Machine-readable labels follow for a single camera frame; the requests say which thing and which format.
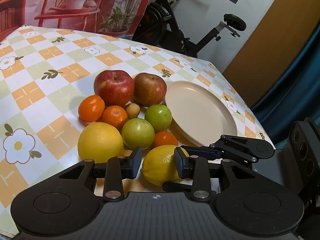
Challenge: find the large yellow orange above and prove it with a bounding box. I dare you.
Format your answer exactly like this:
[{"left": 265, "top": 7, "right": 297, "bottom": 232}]
[{"left": 78, "top": 122, "right": 124, "bottom": 163}]

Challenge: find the yellow lemon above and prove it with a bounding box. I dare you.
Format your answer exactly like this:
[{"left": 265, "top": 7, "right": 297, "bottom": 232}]
[{"left": 142, "top": 145, "right": 180, "bottom": 186}]

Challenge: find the small orange tangerine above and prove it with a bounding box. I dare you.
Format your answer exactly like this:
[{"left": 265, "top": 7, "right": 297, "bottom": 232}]
[{"left": 152, "top": 131, "right": 178, "bottom": 148}]

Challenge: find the green fruit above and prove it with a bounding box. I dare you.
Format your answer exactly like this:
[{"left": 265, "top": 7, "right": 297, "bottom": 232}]
[
  {"left": 145, "top": 105, "right": 172, "bottom": 133},
  {"left": 121, "top": 118, "right": 155, "bottom": 150}
]

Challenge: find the small brown longan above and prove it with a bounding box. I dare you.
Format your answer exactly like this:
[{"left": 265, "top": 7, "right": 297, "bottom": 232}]
[{"left": 125, "top": 103, "right": 140, "bottom": 119}]

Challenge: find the beige round plate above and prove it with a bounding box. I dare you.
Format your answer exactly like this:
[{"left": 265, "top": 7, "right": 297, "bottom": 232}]
[{"left": 165, "top": 81, "right": 238, "bottom": 146}]

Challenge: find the blue curtain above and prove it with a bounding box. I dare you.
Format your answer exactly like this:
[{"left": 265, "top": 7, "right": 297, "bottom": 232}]
[{"left": 252, "top": 25, "right": 319, "bottom": 149}]

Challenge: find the dark red apple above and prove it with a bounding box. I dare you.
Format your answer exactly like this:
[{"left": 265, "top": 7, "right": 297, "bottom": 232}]
[{"left": 93, "top": 70, "right": 135, "bottom": 107}]

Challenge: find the brownish red apple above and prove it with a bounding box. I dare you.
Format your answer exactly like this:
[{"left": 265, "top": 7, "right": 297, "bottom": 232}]
[{"left": 133, "top": 73, "right": 167, "bottom": 107}]

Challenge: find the wooden orange door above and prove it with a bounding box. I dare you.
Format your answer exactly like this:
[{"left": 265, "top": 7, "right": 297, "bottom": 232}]
[{"left": 223, "top": 0, "right": 319, "bottom": 107}]

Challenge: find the checkered floral tablecloth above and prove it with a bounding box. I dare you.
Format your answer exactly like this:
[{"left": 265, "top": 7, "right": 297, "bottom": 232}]
[{"left": 1, "top": 25, "right": 268, "bottom": 238}]

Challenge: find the black exercise bike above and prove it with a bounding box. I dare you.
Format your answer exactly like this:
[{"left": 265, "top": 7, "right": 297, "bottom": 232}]
[{"left": 132, "top": 0, "right": 247, "bottom": 58}]

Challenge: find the red printed backdrop cloth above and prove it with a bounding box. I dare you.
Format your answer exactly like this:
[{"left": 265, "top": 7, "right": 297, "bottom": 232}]
[{"left": 1, "top": 0, "right": 150, "bottom": 39}]

